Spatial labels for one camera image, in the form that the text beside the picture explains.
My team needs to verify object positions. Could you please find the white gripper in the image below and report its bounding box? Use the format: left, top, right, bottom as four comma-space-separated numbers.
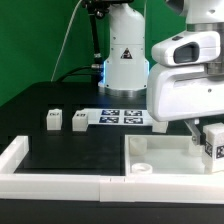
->
146, 31, 224, 145

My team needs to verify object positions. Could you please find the black cable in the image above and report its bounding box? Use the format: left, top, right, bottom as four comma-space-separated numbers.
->
56, 65, 102, 83

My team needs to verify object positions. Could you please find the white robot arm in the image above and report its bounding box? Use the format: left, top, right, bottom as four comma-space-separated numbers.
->
99, 0, 224, 145

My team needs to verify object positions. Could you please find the white cable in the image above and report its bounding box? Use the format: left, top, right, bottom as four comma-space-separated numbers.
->
50, 0, 83, 83

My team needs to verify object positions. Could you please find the white square tabletop part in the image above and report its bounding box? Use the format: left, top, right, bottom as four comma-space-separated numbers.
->
125, 135, 208, 176

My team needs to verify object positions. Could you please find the white sheet with tags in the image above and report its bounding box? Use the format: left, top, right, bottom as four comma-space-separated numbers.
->
84, 108, 152, 126

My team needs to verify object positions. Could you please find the white U-shaped fence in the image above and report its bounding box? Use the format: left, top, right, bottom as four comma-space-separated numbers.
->
0, 136, 224, 204

